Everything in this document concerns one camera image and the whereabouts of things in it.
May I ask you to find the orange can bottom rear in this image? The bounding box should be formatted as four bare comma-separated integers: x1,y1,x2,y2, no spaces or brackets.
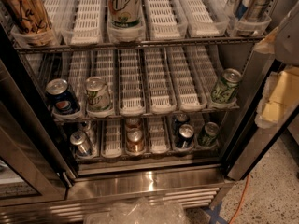
125,118,142,131

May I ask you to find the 7up can top shelf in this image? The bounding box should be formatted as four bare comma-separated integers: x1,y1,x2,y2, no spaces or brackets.
107,0,141,29

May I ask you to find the dark can bottom front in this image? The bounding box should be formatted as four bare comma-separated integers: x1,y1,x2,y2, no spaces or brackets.
175,124,194,149

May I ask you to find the fridge glass door left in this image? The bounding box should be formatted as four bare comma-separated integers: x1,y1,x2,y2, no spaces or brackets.
0,26,75,206

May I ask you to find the orange can bottom front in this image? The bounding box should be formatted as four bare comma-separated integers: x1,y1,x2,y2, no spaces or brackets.
126,129,144,153

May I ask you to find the LaCroix can top shelf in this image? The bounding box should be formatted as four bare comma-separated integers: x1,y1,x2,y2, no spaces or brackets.
1,0,55,47

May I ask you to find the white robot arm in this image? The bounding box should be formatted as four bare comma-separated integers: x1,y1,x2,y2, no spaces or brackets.
254,2,299,129

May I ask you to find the wire shelf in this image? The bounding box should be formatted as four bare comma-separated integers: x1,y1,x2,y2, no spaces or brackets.
52,105,239,123
16,35,264,54

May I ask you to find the green can middle right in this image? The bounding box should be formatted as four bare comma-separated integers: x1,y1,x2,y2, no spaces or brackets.
210,68,242,104

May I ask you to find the silver can bottom left rear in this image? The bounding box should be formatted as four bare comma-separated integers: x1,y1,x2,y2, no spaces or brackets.
78,121,96,144

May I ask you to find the blue floor tape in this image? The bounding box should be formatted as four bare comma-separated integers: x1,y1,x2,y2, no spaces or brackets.
203,203,229,224

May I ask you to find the middle wire shelf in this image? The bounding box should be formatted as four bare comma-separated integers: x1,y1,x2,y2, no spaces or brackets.
52,105,239,123

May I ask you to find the orange power cable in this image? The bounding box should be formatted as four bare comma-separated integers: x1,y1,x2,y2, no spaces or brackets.
228,173,252,224

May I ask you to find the dark can bottom rear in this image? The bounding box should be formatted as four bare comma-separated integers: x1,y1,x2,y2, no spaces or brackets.
172,113,190,134

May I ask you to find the Pepsi can middle shelf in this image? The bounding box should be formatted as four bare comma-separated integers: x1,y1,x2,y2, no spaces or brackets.
46,78,80,115

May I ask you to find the green can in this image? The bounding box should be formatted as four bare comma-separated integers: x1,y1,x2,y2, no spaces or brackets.
197,122,219,147
210,68,242,104

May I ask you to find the green can bottom right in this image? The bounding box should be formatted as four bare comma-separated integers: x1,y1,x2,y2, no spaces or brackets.
197,122,219,147

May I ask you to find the orange can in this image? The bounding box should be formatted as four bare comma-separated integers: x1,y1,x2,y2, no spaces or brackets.
125,118,142,131
126,129,144,153

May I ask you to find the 7up can shelf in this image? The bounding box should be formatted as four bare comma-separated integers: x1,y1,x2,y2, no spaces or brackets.
85,77,111,112
107,0,141,29

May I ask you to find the silver can bottom left front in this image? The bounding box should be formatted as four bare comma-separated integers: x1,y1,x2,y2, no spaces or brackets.
70,131,92,157

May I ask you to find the top wire shelf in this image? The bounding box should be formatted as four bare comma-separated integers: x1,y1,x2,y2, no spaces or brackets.
16,35,264,54

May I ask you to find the dark can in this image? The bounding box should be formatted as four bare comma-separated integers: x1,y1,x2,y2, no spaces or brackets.
175,124,194,149
172,113,190,134

